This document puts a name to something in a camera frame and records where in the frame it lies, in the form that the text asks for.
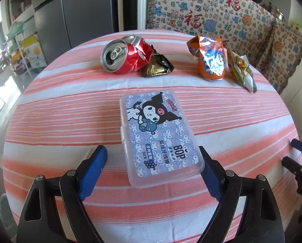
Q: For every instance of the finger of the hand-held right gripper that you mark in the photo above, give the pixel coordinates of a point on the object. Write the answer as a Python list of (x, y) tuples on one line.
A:
[(299, 144), (293, 164)]

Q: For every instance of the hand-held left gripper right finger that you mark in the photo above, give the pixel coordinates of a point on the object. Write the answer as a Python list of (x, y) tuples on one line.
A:
[(211, 177)]

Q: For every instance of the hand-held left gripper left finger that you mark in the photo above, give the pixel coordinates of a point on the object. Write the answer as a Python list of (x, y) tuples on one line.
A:
[(94, 174)]

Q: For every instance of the clear plastic floss box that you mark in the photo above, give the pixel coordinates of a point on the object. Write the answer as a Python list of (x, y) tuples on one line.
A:
[(161, 136)]

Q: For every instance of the yellow silver snack wrapper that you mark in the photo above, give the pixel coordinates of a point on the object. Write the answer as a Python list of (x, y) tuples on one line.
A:
[(243, 72)]

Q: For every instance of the small printed blanket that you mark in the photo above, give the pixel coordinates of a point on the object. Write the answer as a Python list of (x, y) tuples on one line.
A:
[(282, 53)]

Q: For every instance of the green white packet box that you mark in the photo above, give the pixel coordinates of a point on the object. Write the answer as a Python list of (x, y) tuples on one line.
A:
[(299, 27)]

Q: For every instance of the crushed orange soda can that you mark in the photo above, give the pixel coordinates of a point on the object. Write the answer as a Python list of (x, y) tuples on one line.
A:
[(211, 58)]

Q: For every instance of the black gold foil wrapper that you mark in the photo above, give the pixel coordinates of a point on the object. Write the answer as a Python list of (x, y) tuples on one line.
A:
[(157, 65)]

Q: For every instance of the crushed red soda can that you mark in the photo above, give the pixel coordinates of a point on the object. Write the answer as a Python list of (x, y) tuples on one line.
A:
[(130, 55)]

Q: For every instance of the steel pot with lid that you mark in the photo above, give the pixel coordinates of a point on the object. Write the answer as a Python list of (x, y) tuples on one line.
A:
[(276, 14)]

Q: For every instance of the yellow cardboard box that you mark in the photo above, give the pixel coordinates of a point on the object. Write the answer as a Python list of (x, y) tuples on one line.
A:
[(34, 52)]

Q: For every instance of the white rack with basins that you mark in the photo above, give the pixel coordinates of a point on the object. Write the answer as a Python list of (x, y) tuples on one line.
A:
[(16, 50)]

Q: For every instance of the grey refrigerator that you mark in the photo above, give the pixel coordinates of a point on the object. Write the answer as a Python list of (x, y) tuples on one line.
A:
[(90, 12)]

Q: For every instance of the large printed blanket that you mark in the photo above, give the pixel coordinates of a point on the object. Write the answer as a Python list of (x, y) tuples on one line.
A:
[(204, 10)]

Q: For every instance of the dark shelf cabinet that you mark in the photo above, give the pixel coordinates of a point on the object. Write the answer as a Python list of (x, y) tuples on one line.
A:
[(21, 0)]

